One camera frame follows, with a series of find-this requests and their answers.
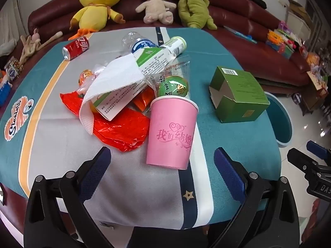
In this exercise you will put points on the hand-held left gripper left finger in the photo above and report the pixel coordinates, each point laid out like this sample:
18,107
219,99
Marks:
97,170

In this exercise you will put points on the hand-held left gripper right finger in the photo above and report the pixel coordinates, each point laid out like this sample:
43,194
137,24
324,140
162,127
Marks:
228,173

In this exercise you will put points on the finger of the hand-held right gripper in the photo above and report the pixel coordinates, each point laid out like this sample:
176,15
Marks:
316,148
301,160

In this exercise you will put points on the blue plastic bin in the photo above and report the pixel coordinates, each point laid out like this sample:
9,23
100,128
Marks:
281,124

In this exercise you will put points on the red plastic wrapper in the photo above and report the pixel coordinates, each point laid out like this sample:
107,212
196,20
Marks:
121,129

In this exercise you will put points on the pink paper cup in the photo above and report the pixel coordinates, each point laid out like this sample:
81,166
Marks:
170,134

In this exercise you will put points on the green cardboard box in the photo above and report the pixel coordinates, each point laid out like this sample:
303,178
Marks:
240,100

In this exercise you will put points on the white paper towel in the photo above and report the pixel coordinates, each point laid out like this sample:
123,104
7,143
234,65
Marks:
113,75

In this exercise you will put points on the clear bag of green snack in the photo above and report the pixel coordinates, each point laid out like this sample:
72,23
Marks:
173,87

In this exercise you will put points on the white and green carton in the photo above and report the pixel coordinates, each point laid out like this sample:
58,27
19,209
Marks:
152,62

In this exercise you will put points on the red soda can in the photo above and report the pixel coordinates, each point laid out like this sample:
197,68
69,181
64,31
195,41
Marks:
76,47

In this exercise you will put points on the clear plastic bottle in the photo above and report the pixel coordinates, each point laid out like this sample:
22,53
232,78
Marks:
130,40

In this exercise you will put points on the white can with green lid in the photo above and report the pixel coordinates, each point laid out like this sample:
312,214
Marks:
174,45

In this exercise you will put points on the teal and grey tablecloth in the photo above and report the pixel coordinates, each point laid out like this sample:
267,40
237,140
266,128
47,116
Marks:
64,134

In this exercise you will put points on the purple striped ball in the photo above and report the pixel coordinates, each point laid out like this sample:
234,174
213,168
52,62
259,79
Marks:
296,98

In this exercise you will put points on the wooden side cabinet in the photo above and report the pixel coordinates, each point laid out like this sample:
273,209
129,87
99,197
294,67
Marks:
314,93

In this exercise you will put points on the orange snack packet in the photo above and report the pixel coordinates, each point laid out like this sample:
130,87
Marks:
86,77

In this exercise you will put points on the pile of colourful toys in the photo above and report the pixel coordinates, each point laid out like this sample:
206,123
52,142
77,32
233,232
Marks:
284,41

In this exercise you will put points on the blue packet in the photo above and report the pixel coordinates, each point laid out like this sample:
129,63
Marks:
4,90

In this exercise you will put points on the white cabinet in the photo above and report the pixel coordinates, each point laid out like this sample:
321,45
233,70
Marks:
297,25

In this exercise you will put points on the colourful candy bag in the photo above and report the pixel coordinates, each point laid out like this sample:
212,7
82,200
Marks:
13,68

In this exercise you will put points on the thin blue book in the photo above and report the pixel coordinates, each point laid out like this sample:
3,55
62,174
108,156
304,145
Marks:
240,33

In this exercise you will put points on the beige rabbit plush toy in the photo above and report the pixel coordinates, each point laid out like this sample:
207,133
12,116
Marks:
32,45

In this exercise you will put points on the white cloth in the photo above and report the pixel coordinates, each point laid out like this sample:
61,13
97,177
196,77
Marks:
6,47

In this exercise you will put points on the dark red leather sofa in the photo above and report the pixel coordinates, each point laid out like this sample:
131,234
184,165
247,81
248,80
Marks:
232,18

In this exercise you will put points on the yellow chick plush toy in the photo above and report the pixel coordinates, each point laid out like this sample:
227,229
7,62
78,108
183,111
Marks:
95,10

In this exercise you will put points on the green dinosaur plush toy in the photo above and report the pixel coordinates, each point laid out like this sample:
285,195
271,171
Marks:
192,7

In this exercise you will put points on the beige lamb plush toy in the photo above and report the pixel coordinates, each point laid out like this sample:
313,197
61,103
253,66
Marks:
155,7

